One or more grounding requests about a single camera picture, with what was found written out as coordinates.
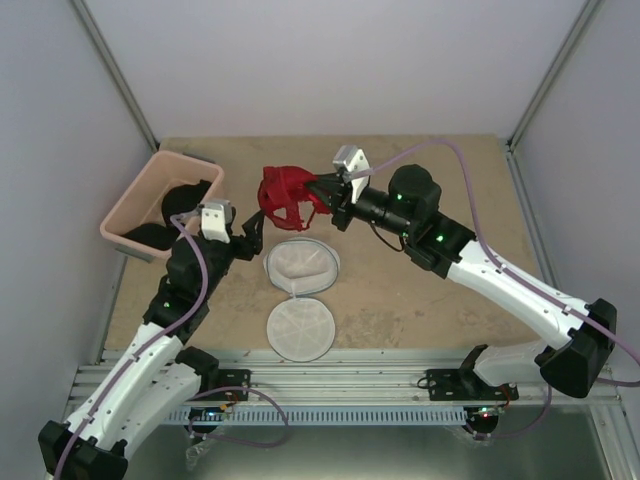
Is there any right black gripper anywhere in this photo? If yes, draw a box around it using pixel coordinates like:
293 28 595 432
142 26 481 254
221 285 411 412
305 174 414 239

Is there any red bra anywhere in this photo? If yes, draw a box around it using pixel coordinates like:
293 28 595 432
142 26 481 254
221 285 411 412
257 166 331 232

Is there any white mesh laundry bag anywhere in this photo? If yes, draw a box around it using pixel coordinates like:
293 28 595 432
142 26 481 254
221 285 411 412
263 237 341 363

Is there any pink plastic bin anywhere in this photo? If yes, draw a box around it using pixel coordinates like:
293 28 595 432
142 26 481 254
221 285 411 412
100 150 225 259

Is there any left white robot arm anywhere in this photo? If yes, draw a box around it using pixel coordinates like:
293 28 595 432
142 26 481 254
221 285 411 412
38 212 264 479

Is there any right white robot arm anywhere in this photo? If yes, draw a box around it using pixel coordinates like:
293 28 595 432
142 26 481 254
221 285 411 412
306 164 617 399

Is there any black bra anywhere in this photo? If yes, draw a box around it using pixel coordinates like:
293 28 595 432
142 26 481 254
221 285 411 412
122 180 212 251

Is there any crumpled clear plastic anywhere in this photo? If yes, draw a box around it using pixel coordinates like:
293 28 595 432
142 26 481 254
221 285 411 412
185 438 212 472

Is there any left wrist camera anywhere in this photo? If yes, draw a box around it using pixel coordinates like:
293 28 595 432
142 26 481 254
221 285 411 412
198 199 234 244

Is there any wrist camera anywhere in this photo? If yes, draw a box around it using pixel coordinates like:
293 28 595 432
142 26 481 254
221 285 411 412
198 199 234 244
332 145 371 204

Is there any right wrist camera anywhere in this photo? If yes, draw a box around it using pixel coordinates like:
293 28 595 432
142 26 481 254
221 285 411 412
332 145 371 204

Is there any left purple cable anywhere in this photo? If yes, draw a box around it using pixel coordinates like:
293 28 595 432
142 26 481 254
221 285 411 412
52 209 291 480

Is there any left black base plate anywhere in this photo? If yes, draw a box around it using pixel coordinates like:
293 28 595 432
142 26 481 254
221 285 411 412
192 369 252 403

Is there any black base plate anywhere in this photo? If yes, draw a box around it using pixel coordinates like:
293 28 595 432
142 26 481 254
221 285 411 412
192 369 252 403
425 369 480 401

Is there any aluminium rail frame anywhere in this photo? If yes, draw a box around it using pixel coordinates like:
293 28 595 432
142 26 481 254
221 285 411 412
64 350 639 479

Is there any slotted cable duct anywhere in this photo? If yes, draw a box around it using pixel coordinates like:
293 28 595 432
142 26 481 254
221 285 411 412
162 406 467 426

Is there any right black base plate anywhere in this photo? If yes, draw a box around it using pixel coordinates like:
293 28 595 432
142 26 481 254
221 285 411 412
425 369 480 401

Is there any left frame post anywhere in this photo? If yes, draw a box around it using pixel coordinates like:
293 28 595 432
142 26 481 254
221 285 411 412
69 0 160 152

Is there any frame post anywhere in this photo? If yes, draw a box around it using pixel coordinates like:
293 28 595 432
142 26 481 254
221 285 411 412
505 0 604 151
69 0 160 152

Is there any right frame post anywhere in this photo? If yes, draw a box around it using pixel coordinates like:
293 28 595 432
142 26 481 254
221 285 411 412
505 0 604 151

